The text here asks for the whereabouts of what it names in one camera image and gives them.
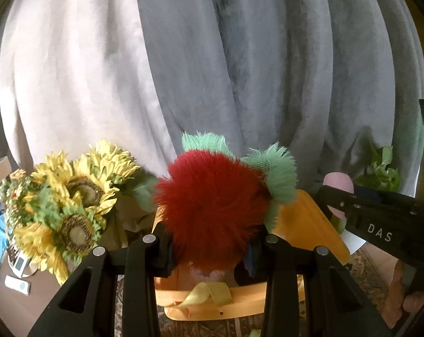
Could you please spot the sunflower bouquet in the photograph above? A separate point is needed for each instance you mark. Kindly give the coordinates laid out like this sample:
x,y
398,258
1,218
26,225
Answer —
x,y
75,210

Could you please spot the red fuzzy strawberry plush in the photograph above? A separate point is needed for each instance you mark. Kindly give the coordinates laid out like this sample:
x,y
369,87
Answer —
x,y
212,203

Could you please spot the patterned brown rug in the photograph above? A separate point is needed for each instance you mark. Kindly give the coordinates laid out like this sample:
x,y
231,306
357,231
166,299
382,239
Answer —
x,y
366,266

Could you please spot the pink egg-shaped plush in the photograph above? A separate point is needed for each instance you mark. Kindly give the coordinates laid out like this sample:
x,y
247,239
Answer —
x,y
338,180

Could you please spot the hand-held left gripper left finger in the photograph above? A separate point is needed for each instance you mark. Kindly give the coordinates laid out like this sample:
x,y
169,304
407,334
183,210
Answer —
x,y
141,288

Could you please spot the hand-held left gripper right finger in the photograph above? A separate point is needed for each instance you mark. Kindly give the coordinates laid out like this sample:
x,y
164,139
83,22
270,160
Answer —
x,y
285,288

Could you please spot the beige curtain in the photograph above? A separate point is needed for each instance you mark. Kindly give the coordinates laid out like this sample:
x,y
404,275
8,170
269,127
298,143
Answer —
x,y
75,77

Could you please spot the white plant pot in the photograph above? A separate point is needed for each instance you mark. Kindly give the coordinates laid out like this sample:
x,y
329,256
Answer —
x,y
352,242

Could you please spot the green leafy plant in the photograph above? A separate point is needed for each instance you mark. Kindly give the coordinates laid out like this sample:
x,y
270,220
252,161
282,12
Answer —
x,y
380,172

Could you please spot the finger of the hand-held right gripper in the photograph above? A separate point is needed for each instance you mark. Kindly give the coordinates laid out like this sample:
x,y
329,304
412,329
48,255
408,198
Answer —
x,y
336,202
368,191

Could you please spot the white remote control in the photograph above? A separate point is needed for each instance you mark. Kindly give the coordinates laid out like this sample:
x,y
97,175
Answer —
x,y
17,285

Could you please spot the orange plastic crate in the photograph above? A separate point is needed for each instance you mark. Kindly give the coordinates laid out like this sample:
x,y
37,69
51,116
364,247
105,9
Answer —
x,y
303,224

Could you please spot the grey curtain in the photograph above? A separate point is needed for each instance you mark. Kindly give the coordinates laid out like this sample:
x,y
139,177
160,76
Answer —
x,y
268,59

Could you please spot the person's right hand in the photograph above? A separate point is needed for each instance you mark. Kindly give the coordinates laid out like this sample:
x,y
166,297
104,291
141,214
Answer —
x,y
396,295

